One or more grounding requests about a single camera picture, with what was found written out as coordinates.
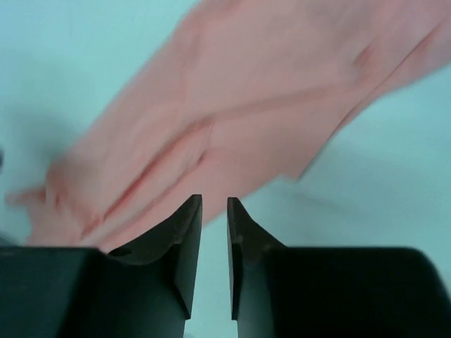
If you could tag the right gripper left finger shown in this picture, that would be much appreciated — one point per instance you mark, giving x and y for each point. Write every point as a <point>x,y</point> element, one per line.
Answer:
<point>144,288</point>

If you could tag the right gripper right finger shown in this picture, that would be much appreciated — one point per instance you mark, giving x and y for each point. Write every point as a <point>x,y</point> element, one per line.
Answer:
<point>285,291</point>

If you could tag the pink t shirt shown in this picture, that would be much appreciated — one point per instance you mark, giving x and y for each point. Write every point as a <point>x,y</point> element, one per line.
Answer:
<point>242,92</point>

